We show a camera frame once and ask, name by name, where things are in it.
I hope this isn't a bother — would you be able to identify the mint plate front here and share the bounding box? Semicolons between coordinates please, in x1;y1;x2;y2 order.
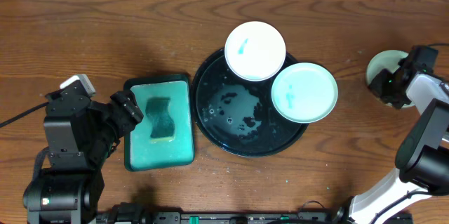
366;50;415;108

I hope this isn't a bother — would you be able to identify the mint plate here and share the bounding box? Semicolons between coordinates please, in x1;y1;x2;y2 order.
366;50;415;108
271;62;338;124

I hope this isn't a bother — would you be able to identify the dark green scrub sponge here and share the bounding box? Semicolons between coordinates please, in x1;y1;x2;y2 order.
145;97;175;142

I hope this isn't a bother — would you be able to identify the white plate with green smear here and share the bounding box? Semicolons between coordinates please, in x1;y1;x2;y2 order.
224;21;286;81

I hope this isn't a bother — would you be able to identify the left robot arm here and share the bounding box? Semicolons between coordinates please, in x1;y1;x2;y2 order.
23;80;143;223

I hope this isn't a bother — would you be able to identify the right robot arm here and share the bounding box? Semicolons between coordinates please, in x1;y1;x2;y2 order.
332;44;448;223

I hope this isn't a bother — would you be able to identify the green rectangular tray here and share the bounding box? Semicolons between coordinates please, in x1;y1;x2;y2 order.
123;74;194;171

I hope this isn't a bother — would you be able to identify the black round tray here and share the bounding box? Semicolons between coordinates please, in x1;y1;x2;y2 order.
189;48;308;157

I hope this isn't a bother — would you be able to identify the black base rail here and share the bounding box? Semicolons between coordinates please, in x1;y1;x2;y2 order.
91;202;355;224

